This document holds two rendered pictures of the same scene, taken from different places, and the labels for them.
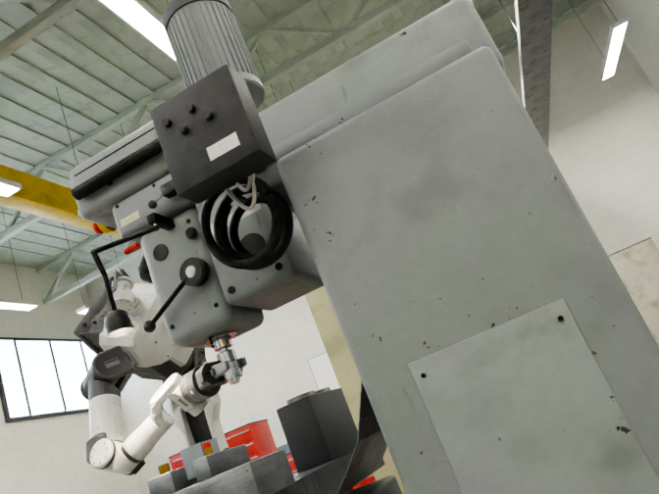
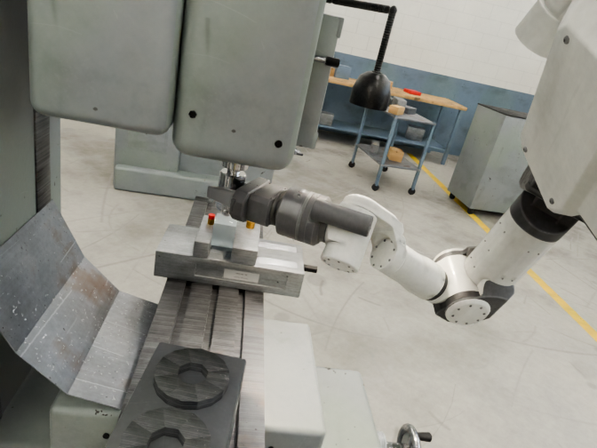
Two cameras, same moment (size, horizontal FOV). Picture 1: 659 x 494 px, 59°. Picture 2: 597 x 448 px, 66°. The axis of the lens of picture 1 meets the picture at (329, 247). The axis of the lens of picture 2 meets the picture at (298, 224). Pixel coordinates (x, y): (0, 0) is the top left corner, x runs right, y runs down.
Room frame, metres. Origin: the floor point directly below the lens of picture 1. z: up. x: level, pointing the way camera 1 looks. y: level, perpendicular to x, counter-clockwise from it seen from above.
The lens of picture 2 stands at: (2.20, 0.15, 1.54)
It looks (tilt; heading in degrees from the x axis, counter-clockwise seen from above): 24 degrees down; 156
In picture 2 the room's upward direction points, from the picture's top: 13 degrees clockwise
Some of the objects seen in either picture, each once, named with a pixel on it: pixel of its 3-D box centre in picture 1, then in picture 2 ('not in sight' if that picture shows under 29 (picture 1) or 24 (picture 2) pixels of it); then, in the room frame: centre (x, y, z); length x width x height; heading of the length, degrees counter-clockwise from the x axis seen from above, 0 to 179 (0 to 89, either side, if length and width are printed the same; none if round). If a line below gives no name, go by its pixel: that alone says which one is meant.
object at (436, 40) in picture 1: (340, 129); not in sight; (1.33, -0.14, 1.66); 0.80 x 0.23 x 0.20; 75
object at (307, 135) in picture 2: not in sight; (315, 83); (1.48, 0.45, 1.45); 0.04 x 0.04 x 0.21; 75
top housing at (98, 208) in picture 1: (170, 168); not in sight; (1.45, 0.33, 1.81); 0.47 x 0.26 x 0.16; 75
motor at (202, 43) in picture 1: (213, 58); not in sight; (1.39, 0.10, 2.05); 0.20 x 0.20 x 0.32
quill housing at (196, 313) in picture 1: (202, 279); (249, 52); (1.45, 0.34, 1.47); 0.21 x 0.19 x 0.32; 165
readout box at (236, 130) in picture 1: (210, 134); not in sight; (1.05, 0.14, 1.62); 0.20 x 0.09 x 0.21; 75
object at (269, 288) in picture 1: (263, 248); (125, 26); (1.40, 0.16, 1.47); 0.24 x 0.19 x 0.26; 165
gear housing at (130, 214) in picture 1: (191, 204); not in sight; (1.44, 0.30, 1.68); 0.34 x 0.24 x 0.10; 75
